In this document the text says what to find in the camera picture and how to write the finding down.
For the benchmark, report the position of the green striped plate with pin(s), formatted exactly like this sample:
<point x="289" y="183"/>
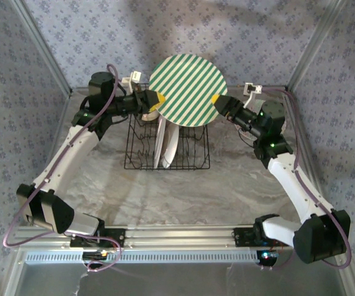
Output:
<point x="189" y="89"/>

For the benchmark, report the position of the white plate with flower print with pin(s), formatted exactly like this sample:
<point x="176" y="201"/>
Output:
<point x="171" y="148"/>

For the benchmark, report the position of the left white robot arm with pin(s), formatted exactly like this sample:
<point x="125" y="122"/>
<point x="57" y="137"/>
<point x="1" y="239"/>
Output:
<point x="72" y="148"/>

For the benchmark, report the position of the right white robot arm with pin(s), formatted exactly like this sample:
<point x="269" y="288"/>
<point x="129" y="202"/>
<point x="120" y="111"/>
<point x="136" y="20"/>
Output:
<point x="288" y="175"/>

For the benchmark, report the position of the shiny metal sheet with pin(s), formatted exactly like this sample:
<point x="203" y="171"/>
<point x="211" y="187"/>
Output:
<point x="195" y="280"/>

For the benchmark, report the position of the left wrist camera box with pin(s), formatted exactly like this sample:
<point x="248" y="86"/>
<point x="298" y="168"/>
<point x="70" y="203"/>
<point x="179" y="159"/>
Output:
<point x="136" y="76"/>

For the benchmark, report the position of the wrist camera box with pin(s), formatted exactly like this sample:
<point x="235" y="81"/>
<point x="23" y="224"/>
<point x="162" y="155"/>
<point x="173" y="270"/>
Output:
<point x="136" y="76"/>
<point x="252" y="88"/>

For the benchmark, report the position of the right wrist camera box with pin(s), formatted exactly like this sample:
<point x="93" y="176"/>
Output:
<point x="252" y="88"/>

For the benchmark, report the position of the aluminium frame post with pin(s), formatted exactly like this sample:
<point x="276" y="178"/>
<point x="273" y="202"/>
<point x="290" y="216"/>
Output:
<point x="44" y="46"/>
<point x="314" y="46"/>

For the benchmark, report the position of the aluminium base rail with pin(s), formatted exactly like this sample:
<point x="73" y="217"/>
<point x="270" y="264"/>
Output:
<point x="177" y="235"/>

